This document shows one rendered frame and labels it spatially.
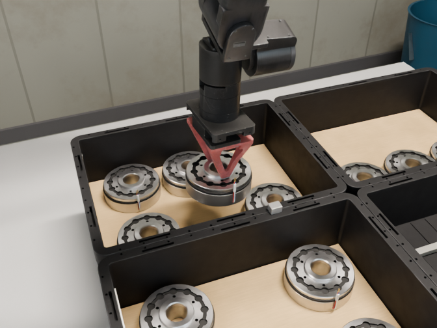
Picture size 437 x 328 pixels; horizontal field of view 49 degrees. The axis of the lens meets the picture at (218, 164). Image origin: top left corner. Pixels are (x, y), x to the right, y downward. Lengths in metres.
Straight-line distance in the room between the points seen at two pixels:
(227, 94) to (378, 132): 0.54
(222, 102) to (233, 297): 0.29
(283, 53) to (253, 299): 0.36
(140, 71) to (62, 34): 0.43
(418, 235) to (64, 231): 0.69
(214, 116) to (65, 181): 0.59
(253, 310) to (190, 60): 2.03
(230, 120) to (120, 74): 1.91
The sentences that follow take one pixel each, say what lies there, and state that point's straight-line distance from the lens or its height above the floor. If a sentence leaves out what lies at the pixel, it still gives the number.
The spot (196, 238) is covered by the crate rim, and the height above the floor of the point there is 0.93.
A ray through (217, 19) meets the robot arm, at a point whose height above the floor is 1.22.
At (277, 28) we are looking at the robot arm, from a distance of 0.65.
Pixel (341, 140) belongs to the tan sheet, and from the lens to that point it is 1.06.
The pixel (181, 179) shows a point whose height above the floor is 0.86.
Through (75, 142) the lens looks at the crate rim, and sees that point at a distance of 0.89.
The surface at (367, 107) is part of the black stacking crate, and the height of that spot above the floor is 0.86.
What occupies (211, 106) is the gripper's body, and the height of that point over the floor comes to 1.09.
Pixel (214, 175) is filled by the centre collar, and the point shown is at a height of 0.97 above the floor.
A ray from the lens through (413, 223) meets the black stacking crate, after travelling 0.91.
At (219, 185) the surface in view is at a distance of 0.72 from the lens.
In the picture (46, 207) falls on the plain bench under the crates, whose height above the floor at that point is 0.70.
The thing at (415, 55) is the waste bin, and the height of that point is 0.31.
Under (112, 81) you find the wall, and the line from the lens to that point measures 2.56.
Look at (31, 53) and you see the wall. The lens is 2.44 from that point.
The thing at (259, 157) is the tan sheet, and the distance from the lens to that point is 0.99.
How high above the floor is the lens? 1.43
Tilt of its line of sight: 39 degrees down
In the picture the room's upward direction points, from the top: straight up
